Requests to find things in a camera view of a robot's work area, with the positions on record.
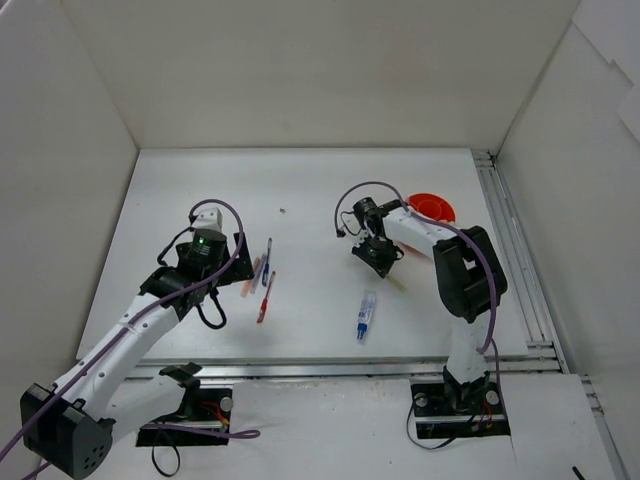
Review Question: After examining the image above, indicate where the pink highlighter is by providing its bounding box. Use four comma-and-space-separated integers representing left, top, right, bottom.
240, 257, 260, 298

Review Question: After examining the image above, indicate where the blue pen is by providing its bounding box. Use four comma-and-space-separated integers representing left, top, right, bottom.
261, 237, 273, 287

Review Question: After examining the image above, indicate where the yellow highlighter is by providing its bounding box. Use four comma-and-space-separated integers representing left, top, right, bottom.
386, 275, 407, 292

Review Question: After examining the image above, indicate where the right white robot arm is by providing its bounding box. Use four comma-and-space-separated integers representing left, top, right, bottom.
352, 197, 508, 413

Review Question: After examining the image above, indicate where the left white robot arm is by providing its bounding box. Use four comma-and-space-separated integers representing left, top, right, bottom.
19, 227, 253, 479

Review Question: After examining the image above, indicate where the red pen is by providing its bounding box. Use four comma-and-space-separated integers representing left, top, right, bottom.
256, 271, 277, 324

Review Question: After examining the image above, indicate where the orange round container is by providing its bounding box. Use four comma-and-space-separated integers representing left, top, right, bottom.
408, 192, 456, 223

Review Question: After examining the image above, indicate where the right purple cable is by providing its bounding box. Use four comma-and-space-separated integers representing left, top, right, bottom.
333, 180, 501, 416

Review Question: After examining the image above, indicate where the purple cable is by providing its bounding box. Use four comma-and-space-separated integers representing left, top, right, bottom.
0, 199, 261, 476
333, 180, 501, 416

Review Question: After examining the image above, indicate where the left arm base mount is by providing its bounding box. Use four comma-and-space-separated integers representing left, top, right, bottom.
135, 387, 233, 448

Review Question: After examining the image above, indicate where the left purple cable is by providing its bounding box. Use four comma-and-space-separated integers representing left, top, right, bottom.
0, 199, 261, 476

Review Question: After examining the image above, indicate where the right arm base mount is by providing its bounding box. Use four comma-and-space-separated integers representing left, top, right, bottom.
408, 381, 511, 444

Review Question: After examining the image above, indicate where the aluminium rail frame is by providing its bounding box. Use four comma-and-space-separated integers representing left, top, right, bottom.
74, 148, 626, 480

